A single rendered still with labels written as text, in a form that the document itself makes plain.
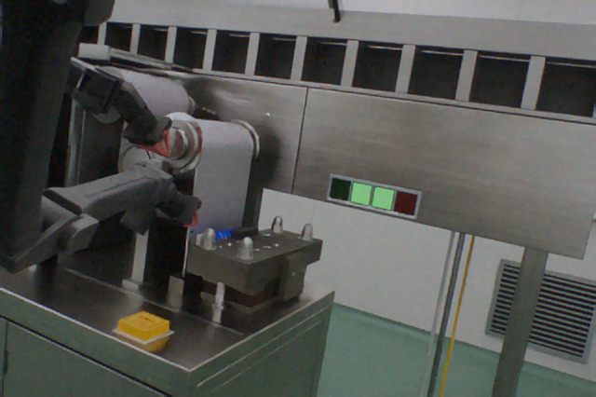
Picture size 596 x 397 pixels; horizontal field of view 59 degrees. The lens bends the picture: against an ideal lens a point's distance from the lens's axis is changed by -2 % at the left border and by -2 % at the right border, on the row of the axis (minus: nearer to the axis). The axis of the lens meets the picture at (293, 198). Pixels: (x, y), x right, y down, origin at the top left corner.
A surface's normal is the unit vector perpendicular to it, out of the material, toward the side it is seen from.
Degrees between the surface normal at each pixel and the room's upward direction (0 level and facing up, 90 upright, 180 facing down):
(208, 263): 90
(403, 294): 90
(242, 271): 90
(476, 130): 90
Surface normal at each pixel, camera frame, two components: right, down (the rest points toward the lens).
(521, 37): -0.45, 0.06
